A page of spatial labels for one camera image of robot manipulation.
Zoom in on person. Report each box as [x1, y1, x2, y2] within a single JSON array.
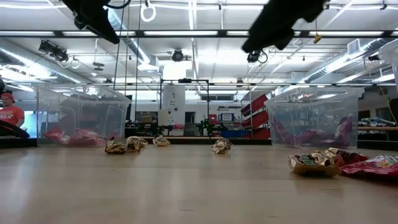
[[0, 92, 25, 128]]

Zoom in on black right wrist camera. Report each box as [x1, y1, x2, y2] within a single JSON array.
[[273, 30, 295, 51]]

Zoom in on wooden workbench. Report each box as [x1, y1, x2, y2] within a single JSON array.
[[357, 125, 398, 132]]

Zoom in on black ceiling camera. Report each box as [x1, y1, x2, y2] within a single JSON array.
[[171, 49, 185, 62], [37, 39, 70, 63], [247, 49, 268, 65]]

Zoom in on blue storage bin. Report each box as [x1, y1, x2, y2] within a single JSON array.
[[220, 129, 251, 139]]

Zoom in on black metal frame stand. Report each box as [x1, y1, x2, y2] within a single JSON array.
[[159, 79, 211, 138]]

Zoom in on yellow hanging power plug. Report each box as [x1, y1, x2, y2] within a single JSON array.
[[313, 18, 323, 44]]

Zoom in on white cabinet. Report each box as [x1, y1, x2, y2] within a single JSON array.
[[161, 84, 187, 127]]

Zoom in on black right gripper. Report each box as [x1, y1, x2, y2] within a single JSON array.
[[241, 0, 312, 54]]

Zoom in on red bin shelving rack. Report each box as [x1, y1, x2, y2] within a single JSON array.
[[239, 93, 272, 141]]

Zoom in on small monitor screen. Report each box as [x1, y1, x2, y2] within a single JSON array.
[[219, 112, 234, 124]]

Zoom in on black left camera cable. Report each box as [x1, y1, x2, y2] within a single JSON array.
[[105, 0, 132, 9]]

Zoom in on large clear plastic bin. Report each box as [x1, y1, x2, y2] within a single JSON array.
[[377, 40, 398, 94]]

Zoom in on white vent box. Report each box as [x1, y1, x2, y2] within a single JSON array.
[[347, 39, 361, 55]]

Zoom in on white hanging cable loop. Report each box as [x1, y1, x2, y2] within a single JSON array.
[[140, 0, 156, 23]]

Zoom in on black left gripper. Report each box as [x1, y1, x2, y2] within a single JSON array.
[[60, 0, 121, 45]]

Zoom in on small clear plastic bin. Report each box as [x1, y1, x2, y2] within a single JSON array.
[[266, 86, 365, 149], [35, 83, 132, 147]]

